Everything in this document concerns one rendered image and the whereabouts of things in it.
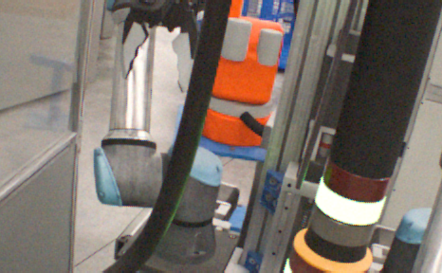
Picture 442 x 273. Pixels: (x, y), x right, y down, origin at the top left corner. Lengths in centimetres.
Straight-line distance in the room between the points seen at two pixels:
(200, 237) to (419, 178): 130
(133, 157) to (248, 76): 321
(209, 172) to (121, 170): 17
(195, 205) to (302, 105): 31
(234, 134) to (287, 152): 311
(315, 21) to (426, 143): 118
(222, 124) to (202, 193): 322
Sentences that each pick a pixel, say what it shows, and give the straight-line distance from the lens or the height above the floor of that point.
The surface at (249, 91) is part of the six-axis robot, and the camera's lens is 426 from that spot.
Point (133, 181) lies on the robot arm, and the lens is 106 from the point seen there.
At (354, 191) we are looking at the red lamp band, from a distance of 25.
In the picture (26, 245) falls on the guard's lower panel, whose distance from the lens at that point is 167.
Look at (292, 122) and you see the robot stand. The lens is 118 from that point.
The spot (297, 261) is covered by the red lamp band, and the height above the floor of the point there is 157.
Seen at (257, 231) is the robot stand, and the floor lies 105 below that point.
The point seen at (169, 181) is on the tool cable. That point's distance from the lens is 21.
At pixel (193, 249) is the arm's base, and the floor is 107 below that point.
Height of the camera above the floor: 172
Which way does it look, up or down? 22 degrees down
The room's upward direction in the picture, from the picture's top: 11 degrees clockwise
